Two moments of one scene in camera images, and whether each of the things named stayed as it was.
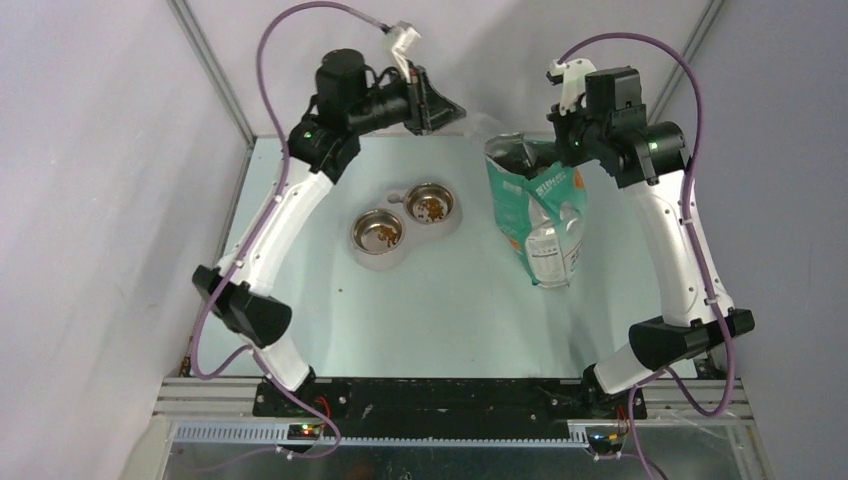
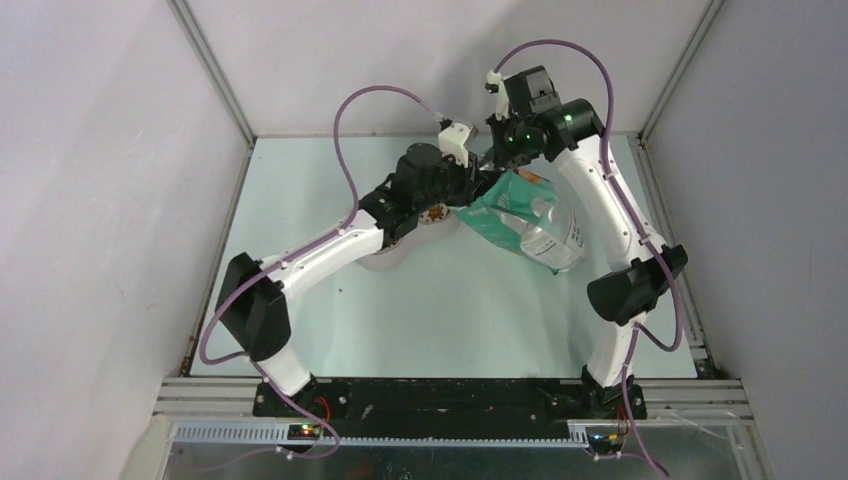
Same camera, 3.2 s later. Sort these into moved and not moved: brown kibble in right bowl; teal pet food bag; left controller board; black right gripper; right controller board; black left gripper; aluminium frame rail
Moved: black right gripper; teal pet food bag; black left gripper
Not moved: right controller board; aluminium frame rail; left controller board; brown kibble in right bowl
